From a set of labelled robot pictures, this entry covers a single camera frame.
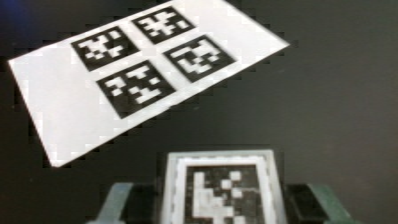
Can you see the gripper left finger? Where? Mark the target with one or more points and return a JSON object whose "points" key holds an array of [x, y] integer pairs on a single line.
{"points": [[127, 205]]}

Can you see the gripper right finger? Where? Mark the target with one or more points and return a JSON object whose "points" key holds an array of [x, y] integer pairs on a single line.
{"points": [[312, 205]]}

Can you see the small white cube block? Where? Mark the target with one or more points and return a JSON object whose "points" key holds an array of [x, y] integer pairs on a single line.
{"points": [[222, 188]]}

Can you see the flat white tagged plate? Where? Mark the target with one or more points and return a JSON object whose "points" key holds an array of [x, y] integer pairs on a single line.
{"points": [[104, 79]]}

